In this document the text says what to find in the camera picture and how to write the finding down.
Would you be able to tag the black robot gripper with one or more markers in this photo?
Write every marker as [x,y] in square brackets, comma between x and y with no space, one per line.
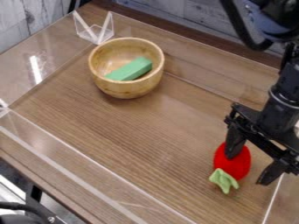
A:
[268,128]

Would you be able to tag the red plush strawberry toy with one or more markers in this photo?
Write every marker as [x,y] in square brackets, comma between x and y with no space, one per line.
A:
[230,170]

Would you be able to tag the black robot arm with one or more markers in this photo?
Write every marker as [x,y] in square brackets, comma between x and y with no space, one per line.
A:
[276,20]

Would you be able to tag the green rectangular block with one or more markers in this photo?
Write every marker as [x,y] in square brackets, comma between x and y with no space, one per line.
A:
[131,70]

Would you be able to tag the wooden bowl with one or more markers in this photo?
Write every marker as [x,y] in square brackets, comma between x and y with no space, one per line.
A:
[115,53]

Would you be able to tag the clear acrylic tray wall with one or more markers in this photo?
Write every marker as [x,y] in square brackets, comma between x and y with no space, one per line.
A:
[82,184]

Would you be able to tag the clear acrylic corner bracket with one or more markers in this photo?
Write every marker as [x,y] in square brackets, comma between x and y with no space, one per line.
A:
[94,33]

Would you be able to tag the black table leg bracket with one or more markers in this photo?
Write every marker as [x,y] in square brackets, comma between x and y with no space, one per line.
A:
[24,206]

